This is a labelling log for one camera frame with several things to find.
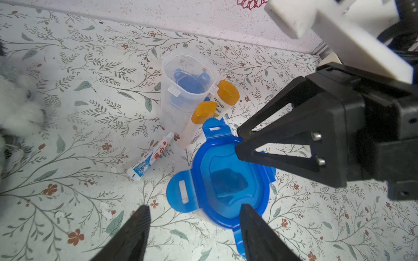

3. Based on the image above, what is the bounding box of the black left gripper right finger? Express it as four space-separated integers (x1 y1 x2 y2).
239 204 299 261

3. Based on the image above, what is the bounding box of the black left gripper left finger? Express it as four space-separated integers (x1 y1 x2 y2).
92 206 151 261

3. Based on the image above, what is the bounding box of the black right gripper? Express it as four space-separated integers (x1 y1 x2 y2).
236 65 418 201

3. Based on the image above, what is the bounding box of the yellow cap bottle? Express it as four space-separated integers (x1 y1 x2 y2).
179 101 217 149
207 80 240 120

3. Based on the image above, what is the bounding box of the clear plastic container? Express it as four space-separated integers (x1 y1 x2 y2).
160 48 219 135

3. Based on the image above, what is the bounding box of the cream box green window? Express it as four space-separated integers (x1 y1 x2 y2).
319 52 342 66

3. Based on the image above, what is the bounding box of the small toothpaste tube left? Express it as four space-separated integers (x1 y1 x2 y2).
126 133 174 181

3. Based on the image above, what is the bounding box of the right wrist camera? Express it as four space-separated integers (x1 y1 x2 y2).
265 1 414 84

